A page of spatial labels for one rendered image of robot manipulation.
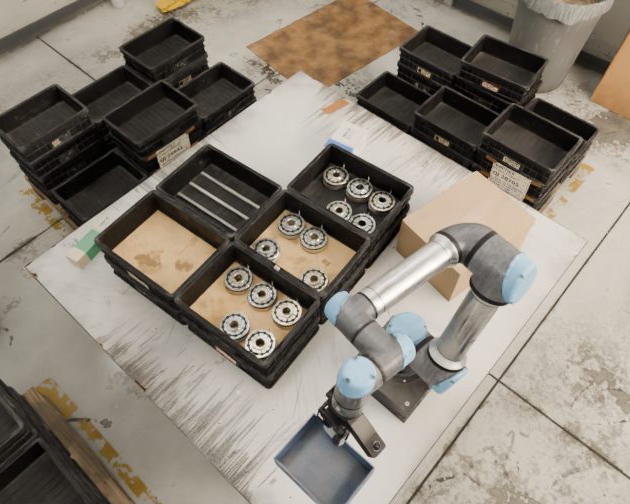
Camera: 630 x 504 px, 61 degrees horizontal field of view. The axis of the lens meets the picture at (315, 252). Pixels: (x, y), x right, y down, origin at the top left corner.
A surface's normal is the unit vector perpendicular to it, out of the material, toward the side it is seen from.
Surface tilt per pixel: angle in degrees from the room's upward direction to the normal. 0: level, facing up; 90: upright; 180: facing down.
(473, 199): 0
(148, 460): 0
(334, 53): 4
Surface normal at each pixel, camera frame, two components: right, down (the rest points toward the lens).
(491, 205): 0.00, -0.55
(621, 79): -0.63, 0.44
